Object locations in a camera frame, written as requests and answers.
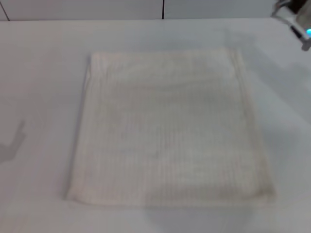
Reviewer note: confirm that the cream white ribbed towel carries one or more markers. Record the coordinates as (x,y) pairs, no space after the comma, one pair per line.
(170,126)

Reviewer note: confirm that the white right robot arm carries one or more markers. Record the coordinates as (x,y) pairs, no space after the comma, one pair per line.
(301,21)

